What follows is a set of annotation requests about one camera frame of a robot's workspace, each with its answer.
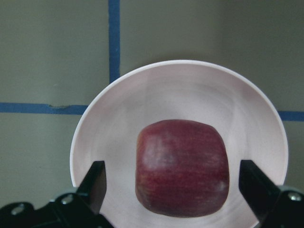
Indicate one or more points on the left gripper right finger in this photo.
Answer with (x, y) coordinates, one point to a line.
(274, 206)

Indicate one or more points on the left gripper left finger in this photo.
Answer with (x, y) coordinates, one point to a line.
(92, 189)

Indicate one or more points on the red apple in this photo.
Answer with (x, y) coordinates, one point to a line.
(181, 169)

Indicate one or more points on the pink plate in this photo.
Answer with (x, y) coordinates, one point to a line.
(180, 89)

